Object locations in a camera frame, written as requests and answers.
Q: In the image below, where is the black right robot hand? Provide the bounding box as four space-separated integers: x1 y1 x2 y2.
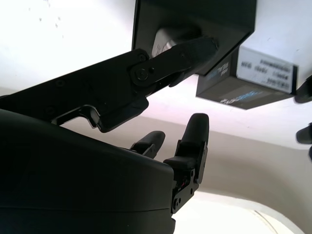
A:
0 36 217 234

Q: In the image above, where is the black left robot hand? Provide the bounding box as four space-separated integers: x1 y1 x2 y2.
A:
293 74 312 161

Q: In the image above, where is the small silver RealSense camera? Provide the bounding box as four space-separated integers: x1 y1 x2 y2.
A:
151 26 203 58

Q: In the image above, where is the black RealSense box lid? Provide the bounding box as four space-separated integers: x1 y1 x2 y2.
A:
195 46 298 111

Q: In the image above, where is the white rounded robot shell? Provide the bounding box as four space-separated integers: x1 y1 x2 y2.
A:
175 190 312 234

